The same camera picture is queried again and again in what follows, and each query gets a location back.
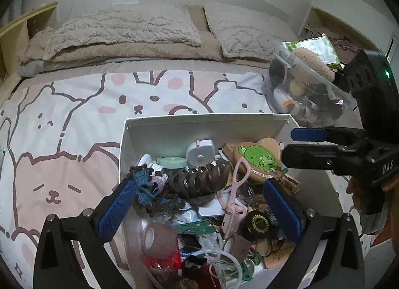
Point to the brown bandage roll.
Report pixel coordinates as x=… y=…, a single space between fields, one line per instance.
x=159 y=240

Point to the bed pillow right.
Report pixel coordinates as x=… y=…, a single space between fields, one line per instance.
x=244 y=33

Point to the green round tape measure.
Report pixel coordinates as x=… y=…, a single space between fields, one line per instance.
x=172 y=163

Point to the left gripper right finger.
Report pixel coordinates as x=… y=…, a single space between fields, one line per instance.
x=341 y=264

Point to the bed pillow left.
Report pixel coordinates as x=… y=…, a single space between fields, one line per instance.
x=125 y=24

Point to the white tape measure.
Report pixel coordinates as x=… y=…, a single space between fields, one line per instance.
x=200 y=153

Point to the round cork frog coaster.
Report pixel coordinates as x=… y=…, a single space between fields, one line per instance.
x=263 y=164

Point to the brown hair claw clip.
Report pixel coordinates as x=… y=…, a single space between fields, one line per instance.
x=200 y=181

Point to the wooden bedside shelf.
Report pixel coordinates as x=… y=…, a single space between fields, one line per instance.
x=15 y=36

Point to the clear plastic storage bin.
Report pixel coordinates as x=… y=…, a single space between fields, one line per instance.
x=300 y=82

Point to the bed pillow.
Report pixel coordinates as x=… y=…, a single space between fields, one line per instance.
x=244 y=33
x=125 y=24

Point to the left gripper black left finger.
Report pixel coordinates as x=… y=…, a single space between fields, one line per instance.
x=56 y=264

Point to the black round jar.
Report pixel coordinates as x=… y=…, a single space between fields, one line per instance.
x=255 y=226

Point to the pink eyelash curler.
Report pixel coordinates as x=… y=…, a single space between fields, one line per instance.
x=233 y=212

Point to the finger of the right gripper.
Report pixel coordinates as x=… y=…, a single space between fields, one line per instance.
x=332 y=134
x=318 y=157

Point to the blue crochet toy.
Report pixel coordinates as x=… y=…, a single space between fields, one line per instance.
x=153 y=194

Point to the green clothespin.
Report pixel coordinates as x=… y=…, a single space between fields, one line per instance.
x=195 y=228

